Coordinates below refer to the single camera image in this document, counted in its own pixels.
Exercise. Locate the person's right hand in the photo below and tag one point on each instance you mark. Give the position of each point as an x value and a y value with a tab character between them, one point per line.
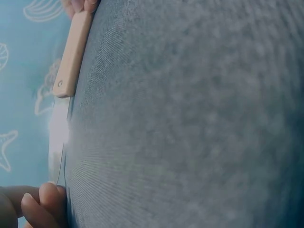
78	4

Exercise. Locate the person's left hand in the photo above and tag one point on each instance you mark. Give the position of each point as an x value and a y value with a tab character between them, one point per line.
35	209

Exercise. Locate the person's left fingers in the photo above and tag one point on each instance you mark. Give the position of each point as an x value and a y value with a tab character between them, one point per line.
47	199

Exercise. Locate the person's right fingers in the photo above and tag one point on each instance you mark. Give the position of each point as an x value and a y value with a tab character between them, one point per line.
79	5

